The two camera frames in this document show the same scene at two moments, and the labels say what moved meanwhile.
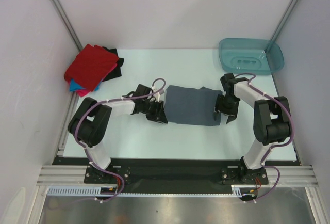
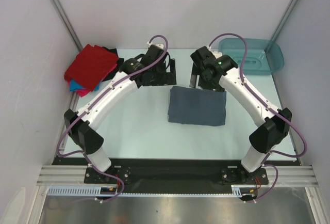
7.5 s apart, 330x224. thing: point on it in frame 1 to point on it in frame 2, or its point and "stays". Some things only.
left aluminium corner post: [61, 12] stays
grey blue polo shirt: [191, 106] stays
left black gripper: [159, 114] to [168, 78]
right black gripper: [230, 112] to [213, 86]
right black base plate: [238, 175] stays
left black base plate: [93, 175] stays
